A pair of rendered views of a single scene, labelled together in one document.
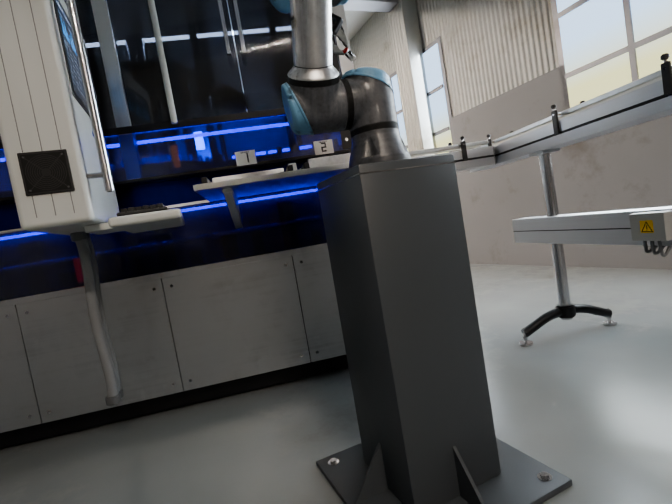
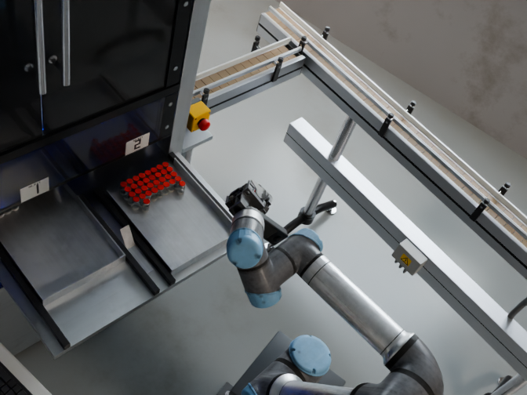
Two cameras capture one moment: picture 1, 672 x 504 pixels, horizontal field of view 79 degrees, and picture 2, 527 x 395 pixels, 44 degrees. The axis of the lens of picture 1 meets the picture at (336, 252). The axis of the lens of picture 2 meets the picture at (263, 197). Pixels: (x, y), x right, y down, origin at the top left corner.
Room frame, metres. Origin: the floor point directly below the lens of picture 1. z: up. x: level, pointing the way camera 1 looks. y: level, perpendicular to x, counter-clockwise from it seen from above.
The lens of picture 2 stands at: (0.63, 0.65, 2.53)
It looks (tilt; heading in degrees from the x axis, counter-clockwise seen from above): 50 degrees down; 312
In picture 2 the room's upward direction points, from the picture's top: 20 degrees clockwise
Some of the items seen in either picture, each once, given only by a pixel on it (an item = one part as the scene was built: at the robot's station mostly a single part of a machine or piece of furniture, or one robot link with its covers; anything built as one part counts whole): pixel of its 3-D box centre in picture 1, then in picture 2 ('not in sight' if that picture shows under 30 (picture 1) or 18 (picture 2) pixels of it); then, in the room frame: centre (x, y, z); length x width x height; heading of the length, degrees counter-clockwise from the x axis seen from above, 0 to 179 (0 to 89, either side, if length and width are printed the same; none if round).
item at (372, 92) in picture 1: (366, 101); (303, 363); (1.00, -0.13, 0.96); 0.13 x 0.12 x 0.14; 104
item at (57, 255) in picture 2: (250, 183); (52, 237); (1.67, 0.30, 0.90); 0.34 x 0.26 x 0.04; 10
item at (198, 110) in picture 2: not in sight; (194, 115); (1.88, -0.27, 0.99); 0.08 x 0.07 x 0.07; 10
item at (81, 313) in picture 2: (294, 182); (117, 233); (1.63, 0.12, 0.87); 0.70 x 0.48 x 0.02; 100
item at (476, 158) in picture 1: (425, 160); (229, 77); (2.07, -0.52, 0.92); 0.69 x 0.15 x 0.16; 100
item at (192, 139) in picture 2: not in sight; (186, 131); (1.93, -0.27, 0.87); 0.14 x 0.13 x 0.02; 10
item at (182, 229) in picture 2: (336, 167); (172, 213); (1.61, -0.06, 0.90); 0.34 x 0.26 x 0.04; 9
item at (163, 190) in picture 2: not in sight; (157, 193); (1.70, -0.05, 0.90); 0.18 x 0.02 x 0.05; 99
